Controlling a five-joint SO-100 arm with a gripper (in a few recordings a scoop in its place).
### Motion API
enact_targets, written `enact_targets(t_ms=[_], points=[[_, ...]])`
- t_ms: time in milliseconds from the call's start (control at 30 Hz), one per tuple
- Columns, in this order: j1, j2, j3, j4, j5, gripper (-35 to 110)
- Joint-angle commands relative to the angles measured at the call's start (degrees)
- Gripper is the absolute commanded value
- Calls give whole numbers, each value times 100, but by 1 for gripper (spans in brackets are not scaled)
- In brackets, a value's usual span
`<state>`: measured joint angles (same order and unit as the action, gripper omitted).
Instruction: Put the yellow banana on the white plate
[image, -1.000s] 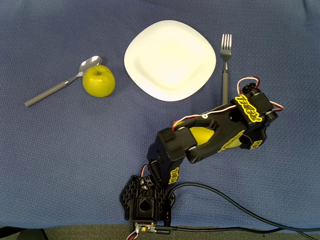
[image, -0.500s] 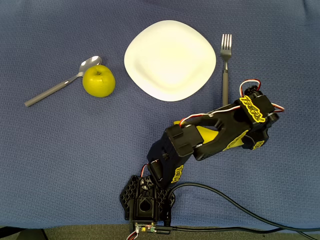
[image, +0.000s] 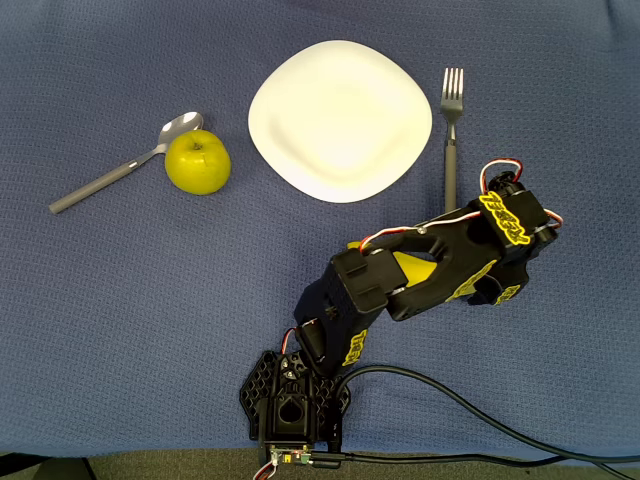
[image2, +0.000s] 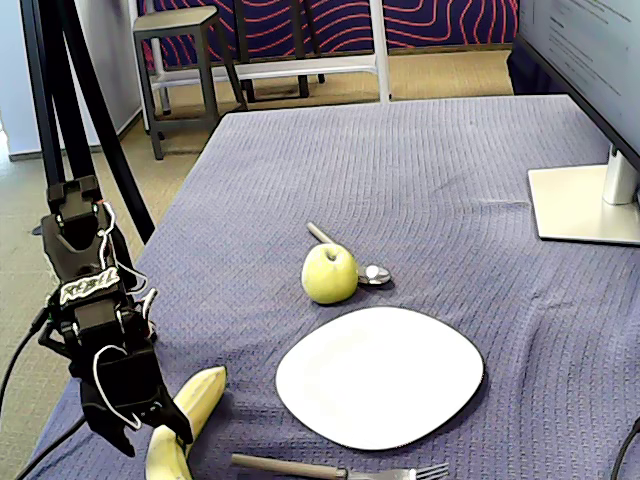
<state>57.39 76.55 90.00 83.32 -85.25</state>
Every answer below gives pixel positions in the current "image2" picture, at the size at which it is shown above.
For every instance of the yellow banana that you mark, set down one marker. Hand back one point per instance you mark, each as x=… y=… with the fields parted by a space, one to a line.
x=205 y=390

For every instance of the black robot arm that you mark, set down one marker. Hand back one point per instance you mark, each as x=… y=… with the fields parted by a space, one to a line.
x=85 y=240

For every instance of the white rounded square plate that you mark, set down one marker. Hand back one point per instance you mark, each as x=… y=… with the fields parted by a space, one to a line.
x=380 y=375

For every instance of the green apple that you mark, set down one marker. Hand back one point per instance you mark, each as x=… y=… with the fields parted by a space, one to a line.
x=330 y=275

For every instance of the black tripod legs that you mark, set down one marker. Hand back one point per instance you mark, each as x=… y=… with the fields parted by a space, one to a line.
x=50 y=100

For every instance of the blue waffle tablecloth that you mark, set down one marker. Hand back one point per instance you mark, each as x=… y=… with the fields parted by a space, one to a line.
x=400 y=200

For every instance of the grey stool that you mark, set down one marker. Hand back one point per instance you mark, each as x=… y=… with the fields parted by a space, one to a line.
x=175 y=20

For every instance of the silver monitor stand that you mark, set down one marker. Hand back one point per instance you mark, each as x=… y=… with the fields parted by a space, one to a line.
x=570 y=205

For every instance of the blue red wavy panel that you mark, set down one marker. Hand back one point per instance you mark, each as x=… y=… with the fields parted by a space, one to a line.
x=440 y=25

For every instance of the computer monitor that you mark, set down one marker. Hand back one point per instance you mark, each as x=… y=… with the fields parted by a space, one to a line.
x=590 y=50

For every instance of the black metal chair frame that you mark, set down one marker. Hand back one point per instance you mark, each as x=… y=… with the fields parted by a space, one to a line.
x=300 y=75

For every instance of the white metal frame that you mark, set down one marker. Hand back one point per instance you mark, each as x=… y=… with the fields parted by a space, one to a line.
x=380 y=50

